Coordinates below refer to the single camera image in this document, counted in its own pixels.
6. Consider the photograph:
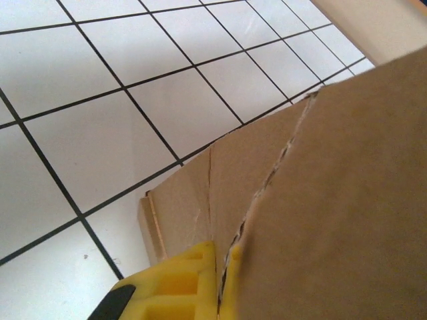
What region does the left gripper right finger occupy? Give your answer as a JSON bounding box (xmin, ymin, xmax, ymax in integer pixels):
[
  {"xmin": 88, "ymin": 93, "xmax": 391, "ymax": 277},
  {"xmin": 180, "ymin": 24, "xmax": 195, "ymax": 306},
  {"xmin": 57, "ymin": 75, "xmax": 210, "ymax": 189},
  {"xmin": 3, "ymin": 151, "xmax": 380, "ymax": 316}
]
[{"xmin": 220, "ymin": 246, "xmax": 243, "ymax": 320}]

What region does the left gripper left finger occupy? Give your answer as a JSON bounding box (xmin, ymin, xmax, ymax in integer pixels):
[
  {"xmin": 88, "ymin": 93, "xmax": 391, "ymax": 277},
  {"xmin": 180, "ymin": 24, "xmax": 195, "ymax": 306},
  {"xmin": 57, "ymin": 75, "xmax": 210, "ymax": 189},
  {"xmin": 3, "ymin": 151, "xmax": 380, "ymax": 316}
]
[{"xmin": 88, "ymin": 241, "xmax": 220, "ymax": 320}]

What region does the brown cardboard box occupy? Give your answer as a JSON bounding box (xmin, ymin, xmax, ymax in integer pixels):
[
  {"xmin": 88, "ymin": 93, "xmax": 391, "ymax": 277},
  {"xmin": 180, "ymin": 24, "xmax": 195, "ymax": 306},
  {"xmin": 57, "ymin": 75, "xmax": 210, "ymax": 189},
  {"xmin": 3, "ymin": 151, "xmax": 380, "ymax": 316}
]
[{"xmin": 138, "ymin": 46, "xmax": 427, "ymax": 320}]

